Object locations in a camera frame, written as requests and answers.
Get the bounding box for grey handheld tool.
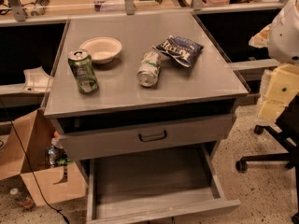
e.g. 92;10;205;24
31;0;50;16

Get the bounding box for black office chair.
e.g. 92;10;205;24
235;95;299;224

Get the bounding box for cardboard box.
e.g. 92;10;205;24
0;109;87;206

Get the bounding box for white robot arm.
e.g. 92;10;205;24
249;0;299;125

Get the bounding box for white paper bowl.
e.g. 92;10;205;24
80;37;122;64

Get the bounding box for white soda can lying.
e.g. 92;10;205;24
136;51;161;87

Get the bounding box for green soda can upright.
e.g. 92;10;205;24
68;49;98;94

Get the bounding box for black cable on floor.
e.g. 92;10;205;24
0;100;71;224

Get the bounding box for grey drawer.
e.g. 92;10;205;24
51;113;236;161
87;144;240;224

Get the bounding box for bottles inside cardboard box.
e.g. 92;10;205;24
47;132;72;168

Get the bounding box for grey top drawer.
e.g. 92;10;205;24
51;113;236;161

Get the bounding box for grey drawer cabinet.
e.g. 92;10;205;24
43;12;249;161

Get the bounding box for plastic bottle on floor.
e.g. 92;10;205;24
9;188;35;209

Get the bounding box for blue chip bag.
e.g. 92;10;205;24
153;35;204;68

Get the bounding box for white bracket plate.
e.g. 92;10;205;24
22;66;53;93

